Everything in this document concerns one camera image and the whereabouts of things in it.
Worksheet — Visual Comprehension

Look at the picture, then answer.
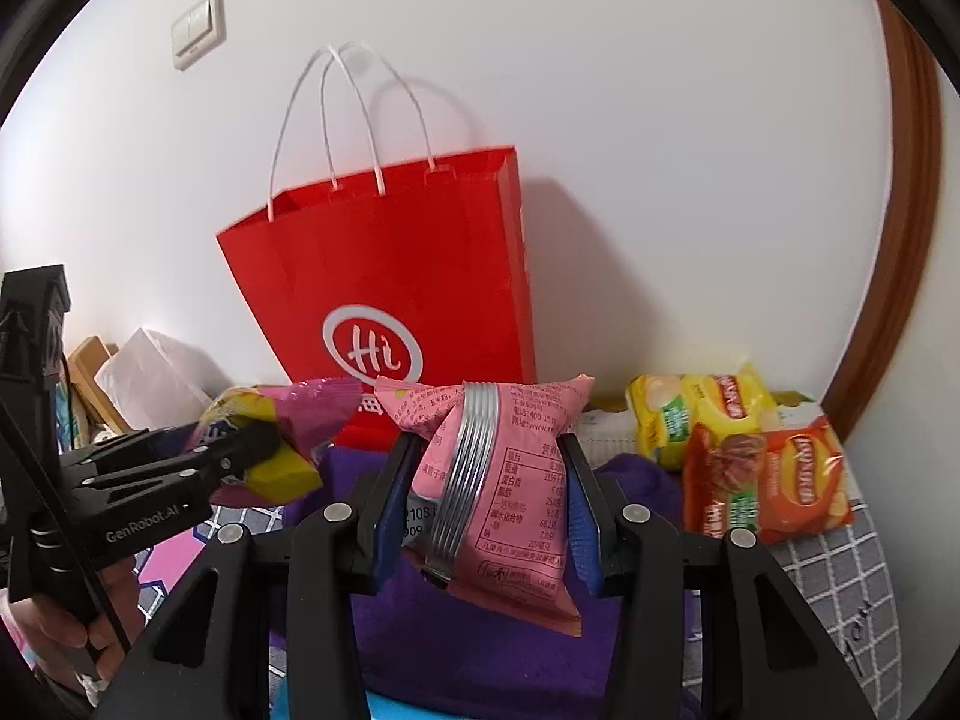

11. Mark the pink yellow snack bag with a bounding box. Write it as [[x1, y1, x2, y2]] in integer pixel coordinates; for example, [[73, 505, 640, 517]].
[[187, 377, 361, 507]]

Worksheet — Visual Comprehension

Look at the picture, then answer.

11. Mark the pink silver-banded snack packet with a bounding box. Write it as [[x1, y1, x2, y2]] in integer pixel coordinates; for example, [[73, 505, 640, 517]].
[[374, 376, 594, 637]]

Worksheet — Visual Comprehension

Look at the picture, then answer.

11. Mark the person's left hand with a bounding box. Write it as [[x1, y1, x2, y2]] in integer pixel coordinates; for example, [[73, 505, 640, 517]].
[[2, 557, 145, 692]]

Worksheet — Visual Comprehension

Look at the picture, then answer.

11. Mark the pink paper star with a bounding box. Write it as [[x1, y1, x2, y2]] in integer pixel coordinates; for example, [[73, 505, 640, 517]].
[[137, 525, 208, 613]]

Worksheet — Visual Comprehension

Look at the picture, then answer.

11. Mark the white plastic bag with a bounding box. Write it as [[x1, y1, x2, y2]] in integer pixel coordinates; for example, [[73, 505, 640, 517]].
[[94, 328, 229, 429]]

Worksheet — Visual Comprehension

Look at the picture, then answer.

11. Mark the wooden chair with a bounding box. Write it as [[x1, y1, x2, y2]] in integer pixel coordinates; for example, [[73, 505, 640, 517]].
[[67, 337, 132, 434]]

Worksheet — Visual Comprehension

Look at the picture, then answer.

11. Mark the orange chips bag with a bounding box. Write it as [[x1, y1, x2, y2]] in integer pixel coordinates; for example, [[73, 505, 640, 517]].
[[682, 418, 853, 544]]

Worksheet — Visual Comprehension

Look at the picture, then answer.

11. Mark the blue paper star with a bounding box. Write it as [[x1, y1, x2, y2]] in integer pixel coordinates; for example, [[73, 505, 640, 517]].
[[270, 683, 459, 720]]

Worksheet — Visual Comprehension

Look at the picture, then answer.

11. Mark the purple cloth basket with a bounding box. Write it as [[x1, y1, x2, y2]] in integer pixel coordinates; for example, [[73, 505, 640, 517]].
[[268, 443, 700, 720]]

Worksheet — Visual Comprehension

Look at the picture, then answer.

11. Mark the red paper shopping bag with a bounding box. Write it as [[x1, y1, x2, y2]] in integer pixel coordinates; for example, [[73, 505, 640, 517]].
[[214, 40, 539, 452]]

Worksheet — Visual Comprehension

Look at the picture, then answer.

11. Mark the yellow chips bag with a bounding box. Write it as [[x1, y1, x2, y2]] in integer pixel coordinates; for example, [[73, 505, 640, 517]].
[[625, 364, 779, 472]]

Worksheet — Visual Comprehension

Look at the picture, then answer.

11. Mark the white wall switch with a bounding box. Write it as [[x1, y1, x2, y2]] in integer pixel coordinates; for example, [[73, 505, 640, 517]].
[[171, 0, 226, 71]]

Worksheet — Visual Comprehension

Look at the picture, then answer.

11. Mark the brown wooden door frame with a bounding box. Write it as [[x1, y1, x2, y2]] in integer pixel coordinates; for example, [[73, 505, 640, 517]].
[[823, 0, 942, 439]]

